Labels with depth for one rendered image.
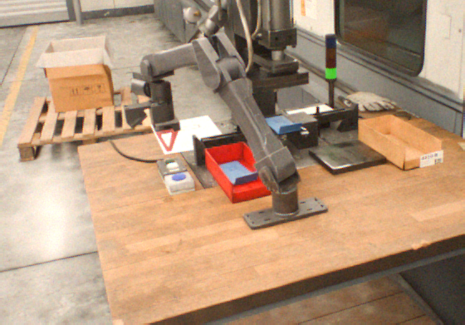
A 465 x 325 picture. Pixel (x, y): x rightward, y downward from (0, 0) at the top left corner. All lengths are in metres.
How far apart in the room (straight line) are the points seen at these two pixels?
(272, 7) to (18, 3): 9.35
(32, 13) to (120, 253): 9.62
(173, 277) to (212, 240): 0.15
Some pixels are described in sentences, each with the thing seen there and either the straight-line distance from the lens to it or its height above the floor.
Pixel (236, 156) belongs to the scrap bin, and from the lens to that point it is 1.67.
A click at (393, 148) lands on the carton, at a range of 1.63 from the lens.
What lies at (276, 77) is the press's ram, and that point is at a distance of 1.64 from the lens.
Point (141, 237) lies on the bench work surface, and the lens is 1.36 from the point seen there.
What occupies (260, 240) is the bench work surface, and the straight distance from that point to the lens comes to 1.29.
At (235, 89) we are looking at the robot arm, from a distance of 1.33.
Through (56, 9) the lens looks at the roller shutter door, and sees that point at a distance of 10.78.
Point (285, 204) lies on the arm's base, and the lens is 1.33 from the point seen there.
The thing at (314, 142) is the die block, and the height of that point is 0.91.
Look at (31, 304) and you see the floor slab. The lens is 2.86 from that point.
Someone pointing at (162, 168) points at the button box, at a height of 0.93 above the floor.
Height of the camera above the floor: 1.58
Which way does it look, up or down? 22 degrees down
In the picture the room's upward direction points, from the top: 4 degrees counter-clockwise
